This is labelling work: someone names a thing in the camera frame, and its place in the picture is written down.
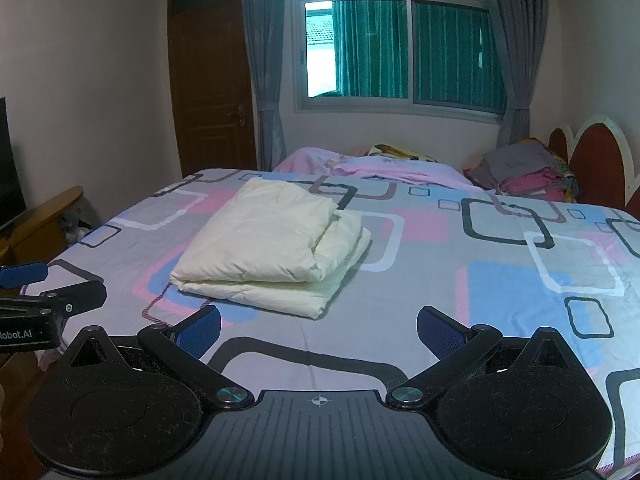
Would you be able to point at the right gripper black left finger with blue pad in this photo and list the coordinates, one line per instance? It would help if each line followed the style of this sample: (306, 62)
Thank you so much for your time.
(178, 350)

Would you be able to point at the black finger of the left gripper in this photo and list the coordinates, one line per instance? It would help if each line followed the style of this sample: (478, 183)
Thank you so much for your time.
(63, 302)

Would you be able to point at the cream padded quilted jacket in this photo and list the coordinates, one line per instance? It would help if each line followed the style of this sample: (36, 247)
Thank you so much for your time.
(274, 246)

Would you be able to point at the patterned grey bed sheet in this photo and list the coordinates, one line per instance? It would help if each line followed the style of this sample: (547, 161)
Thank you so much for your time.
(507, 262)

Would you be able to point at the pile of folded clothes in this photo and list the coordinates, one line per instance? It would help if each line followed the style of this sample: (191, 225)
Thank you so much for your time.
(526, 169)

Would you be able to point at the brown wooden door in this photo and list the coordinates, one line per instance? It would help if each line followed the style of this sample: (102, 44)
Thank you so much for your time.
(211, 94)

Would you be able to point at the grey curtain right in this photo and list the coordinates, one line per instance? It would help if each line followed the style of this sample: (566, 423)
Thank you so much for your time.
(520, 28)

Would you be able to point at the pink blanket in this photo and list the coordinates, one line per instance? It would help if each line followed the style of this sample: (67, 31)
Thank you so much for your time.
(320, 162)

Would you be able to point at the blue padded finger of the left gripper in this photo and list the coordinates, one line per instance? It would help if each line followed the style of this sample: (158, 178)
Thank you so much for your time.
(18, 276)

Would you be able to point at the black television screen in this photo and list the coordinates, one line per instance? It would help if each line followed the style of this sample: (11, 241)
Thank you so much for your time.
(12, 202)

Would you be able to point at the red white headboard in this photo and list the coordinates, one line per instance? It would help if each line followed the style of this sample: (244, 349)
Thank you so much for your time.
(600, 158)

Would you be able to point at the yellow patterned pillow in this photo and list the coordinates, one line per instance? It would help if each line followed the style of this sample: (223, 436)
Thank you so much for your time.
(390, 151)

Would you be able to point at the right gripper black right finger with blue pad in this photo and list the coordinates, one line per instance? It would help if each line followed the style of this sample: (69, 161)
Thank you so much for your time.
(461, 352)

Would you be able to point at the window with green curtain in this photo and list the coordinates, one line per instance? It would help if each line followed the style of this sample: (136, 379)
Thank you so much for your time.
(398, 54)

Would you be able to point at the wooden tv cabinet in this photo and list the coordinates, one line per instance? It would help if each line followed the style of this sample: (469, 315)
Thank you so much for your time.
(37, 235)

